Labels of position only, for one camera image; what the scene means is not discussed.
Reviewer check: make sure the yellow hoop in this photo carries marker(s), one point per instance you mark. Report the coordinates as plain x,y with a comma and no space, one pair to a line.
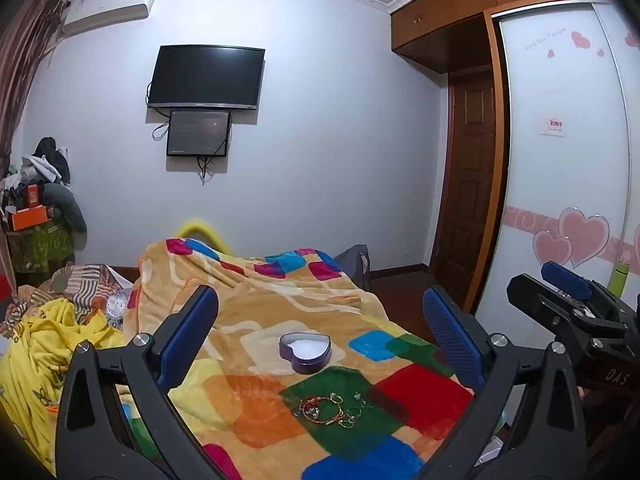
200,225

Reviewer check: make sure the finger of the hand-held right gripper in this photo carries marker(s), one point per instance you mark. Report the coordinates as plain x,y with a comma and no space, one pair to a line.
565,277
530,292

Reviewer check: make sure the white air conditioner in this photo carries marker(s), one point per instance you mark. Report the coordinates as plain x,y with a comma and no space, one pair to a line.
105,15

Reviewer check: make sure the red box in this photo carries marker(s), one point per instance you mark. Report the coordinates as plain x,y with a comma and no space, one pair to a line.
4,287

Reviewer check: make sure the black wall television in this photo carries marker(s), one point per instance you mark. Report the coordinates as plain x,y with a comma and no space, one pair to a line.
205,77

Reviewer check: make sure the striped cloth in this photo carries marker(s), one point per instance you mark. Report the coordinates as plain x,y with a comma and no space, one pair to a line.
85,280

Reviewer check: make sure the small black wall monitor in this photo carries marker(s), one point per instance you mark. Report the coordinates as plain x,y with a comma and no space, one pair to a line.
197,132

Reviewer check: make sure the wooden overhead cabinet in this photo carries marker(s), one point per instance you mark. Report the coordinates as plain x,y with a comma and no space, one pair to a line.
440,15

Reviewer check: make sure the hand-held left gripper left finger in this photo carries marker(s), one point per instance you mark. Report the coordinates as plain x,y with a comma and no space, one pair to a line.
192,330

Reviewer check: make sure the brown wooden door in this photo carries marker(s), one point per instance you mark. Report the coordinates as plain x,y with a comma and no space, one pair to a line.
470,185

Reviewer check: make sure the white and red label sticker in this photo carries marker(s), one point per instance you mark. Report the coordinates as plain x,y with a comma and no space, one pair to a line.
554,125

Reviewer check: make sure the green patterned box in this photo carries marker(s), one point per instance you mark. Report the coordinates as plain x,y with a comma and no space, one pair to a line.
40,247

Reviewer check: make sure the colourful checked fleece blanket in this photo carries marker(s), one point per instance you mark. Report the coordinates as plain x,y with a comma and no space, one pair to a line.
300,300

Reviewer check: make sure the brown striped curtain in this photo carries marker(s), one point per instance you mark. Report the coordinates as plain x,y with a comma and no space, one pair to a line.
20,85

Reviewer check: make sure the dark bag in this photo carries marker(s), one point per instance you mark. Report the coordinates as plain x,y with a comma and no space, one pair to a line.
355,265

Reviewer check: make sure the white heart-print wardrobe door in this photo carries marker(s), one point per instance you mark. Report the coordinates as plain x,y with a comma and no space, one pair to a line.
560,170

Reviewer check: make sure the yellow blanket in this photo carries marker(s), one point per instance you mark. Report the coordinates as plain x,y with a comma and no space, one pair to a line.
35,355

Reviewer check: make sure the green bottle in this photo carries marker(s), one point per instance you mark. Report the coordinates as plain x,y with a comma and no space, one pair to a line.
618,277

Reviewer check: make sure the purple heart-shaped tin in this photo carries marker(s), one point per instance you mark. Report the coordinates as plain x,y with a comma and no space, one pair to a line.
305,360

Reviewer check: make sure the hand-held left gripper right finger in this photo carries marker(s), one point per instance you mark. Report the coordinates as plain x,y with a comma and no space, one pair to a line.
450,330

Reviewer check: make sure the pile of clothes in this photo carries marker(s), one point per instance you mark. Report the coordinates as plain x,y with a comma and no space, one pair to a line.
50,160

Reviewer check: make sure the orange box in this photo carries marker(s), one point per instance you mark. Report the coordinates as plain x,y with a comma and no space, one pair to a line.
30,217

